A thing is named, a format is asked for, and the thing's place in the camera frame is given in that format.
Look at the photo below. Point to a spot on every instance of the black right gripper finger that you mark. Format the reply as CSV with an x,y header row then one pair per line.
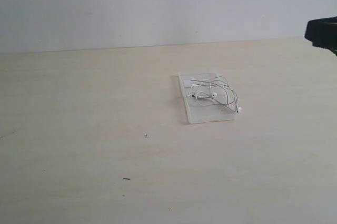
x,y
322,33

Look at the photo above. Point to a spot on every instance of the white wired earphones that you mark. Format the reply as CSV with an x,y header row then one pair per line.
x,y
215,91

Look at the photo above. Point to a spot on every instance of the clear plastic storage case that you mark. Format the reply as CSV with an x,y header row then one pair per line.
x,y
197,114

